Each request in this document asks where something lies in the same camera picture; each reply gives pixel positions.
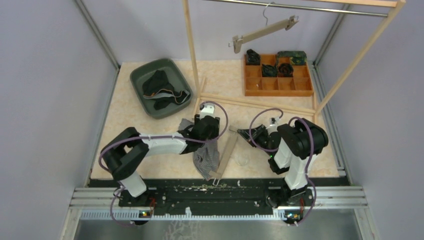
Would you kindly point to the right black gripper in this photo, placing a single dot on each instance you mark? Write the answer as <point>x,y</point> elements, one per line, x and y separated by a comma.
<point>257,132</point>

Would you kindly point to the grey striped underwear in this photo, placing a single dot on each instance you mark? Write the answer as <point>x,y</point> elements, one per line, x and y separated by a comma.
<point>205,159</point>

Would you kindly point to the wooden clip hanger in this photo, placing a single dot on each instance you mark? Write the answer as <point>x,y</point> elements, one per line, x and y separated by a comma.
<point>286,24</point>
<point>234,137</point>

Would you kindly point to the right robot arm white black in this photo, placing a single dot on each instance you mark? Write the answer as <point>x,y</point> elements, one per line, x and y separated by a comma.
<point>291,148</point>

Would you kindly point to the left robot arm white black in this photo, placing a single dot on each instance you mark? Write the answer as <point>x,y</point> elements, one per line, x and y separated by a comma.
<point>125,153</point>

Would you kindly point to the black underwear orange trim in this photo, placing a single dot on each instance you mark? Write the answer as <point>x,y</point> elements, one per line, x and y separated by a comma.
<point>162,92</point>

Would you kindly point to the wooden compartment tray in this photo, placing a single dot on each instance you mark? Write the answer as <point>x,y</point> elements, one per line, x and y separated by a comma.
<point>254,85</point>

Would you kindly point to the rolled dark sock middle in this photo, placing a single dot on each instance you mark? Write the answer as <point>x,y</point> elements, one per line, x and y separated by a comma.
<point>269,71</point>

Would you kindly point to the rolled black red sock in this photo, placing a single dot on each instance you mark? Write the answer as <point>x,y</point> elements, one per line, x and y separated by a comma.
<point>285,70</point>

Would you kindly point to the rolled black sock top-left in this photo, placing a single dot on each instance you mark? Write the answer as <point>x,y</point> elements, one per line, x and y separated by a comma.
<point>252,58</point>

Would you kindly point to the folded green camouflage cloth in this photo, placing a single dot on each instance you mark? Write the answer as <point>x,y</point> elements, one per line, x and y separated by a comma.
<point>297,58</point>

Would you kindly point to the green plastic basin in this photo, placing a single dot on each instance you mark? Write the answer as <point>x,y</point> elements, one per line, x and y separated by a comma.
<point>175,77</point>

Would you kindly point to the metal hanging rod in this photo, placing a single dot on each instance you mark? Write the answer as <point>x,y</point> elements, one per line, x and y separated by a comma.
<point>303,8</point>

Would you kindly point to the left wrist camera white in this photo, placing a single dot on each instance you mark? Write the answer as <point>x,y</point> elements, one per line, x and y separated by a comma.
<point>207,110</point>

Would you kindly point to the wooden clothes rack frame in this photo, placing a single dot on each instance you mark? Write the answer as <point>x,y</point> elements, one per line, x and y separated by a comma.
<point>394,6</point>

